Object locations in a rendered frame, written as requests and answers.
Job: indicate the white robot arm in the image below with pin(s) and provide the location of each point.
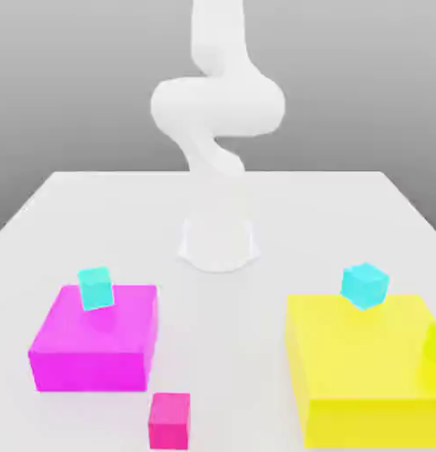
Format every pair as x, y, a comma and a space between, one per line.
218, 106

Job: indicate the large magenta box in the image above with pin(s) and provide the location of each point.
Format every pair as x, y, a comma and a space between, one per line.
98, 346

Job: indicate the small cyan cube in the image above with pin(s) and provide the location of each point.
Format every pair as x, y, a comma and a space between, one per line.
96, 289
365, 286

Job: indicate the large yellow box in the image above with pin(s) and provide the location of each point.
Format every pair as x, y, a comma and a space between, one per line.
355, 360

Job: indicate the small pink cube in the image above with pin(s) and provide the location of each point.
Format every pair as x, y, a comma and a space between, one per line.
169, 420

